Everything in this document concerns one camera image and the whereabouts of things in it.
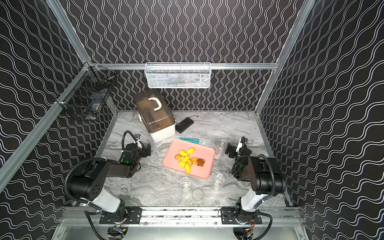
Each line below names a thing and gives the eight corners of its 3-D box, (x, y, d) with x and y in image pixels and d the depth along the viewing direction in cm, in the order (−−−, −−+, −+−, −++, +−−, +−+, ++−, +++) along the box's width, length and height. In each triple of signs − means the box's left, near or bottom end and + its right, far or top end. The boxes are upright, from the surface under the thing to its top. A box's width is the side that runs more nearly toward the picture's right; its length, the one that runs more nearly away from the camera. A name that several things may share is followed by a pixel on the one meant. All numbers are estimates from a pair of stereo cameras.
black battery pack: (173, 128, 112) (173, 127, 110) (187, 118, 118) (187, 116, 117) (180, 134, 109) (180, 132, 107) (194, 123, 115) (194, 121, 114)
